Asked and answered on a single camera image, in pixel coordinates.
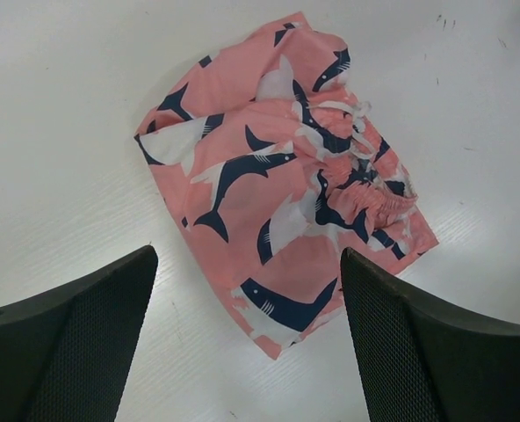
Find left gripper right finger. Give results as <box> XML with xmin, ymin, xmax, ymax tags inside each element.
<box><xmin>341</xmin><ymin>248</ymin><xmax>520</xmax><ymax>421</ymax></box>

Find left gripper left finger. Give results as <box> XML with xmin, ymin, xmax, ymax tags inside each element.
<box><xmin>0</xmin><ymin>245</ymin><xmax>158</xmax><ymax>421</ymax></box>

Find pink shark print shorts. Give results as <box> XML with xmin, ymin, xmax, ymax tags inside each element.
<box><xmin>134</xmin><ymin>13</ymin><xmax>437</xmax><ymax>358</ymax></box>

